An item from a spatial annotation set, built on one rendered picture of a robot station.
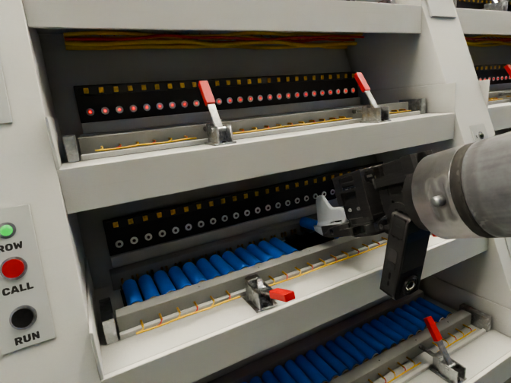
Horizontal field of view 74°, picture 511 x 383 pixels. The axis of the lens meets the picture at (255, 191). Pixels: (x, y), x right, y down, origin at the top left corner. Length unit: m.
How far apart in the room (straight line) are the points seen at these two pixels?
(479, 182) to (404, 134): 0.28
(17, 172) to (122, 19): 0.21
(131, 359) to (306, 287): 0.22
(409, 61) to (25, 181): 0.65
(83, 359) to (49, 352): 0.03
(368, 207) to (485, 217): 0.13
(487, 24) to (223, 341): 0.79
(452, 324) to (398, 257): 0.30
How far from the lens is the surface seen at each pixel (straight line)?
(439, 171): 0.36
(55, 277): 0.37
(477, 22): 0.88
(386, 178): 0.42
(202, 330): 0.40
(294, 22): 0.55
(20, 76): 0.41
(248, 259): 0.49
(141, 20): 0.47
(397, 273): 0.44
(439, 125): 0.66
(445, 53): 0.73
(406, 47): 0.75
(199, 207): 0.54
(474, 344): 0.72
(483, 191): 0.33
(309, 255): 0.48
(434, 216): 0.36
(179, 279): 0.47
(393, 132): 0.57
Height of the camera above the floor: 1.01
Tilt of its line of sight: 4 degrees up
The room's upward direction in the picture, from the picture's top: 14 degrees counter-clockwise
